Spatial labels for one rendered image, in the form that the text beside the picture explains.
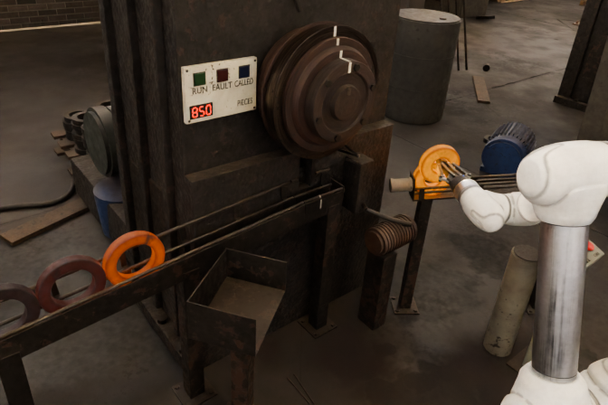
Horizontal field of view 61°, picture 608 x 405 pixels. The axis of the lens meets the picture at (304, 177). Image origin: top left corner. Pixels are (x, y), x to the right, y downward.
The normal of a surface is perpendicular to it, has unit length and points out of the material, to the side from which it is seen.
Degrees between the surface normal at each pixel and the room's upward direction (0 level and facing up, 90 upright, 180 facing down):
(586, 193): 77
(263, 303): 5
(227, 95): 90
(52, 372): 0
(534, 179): 83
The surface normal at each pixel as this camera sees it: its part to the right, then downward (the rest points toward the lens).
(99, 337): 0.06, -0.88
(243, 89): 0.62, 0.40
